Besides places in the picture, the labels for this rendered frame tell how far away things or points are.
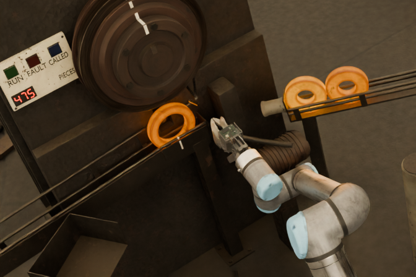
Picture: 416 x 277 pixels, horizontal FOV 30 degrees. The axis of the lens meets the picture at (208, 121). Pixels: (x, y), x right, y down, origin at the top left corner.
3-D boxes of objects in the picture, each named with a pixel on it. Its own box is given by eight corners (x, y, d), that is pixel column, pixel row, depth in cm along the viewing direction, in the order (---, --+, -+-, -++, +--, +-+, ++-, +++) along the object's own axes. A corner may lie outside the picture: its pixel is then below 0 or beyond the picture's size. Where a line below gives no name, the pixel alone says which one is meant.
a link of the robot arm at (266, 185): (263, 206, 263) (260, 193, 255) (242, 180, 269) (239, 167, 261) (286, 191, 265) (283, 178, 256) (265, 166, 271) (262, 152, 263)
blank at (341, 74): (320, 71, 282) (320, 76, 279) (362, 60, 277) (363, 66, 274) (331, 102, 291) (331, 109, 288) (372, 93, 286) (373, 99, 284)
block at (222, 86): (219, 130, 307) (203, 83, 292) (236, 121, 309) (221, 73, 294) (233, 143, 299) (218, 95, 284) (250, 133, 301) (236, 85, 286)
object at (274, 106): (265, 110, 297) (260, 98, 294) (288, 104, 295) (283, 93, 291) (265, 120, 293) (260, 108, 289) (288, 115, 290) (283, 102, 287)
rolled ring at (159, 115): (188, 97, 280) (184, 93, 283) (143, 121, 276) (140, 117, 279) (201, 135, 292) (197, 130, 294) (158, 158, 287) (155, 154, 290)
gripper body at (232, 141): (234, 120, 271) (253, 143, 265) (235, 133, 278) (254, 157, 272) (215, 130, 270) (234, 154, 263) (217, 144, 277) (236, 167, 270)
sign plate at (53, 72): (12, 109, 263) (-10, 67, 252) (80, 73, 270) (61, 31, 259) (14, 112, 262) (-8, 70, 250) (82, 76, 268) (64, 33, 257)
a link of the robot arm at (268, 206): (291, 205, 275) (289, 189, 265) (262, 219, 274) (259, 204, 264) (279, 185, 280) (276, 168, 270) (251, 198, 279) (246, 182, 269)
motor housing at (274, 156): (271, 240, 331) (244, 149, 299) (312, 214, 337) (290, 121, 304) (288, 258, 322) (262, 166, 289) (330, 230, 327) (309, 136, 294)
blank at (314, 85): (279, 80, 286) (279, 86, 283) (320, 70, 281) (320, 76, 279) (291, 111, 295) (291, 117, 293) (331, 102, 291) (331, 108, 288)
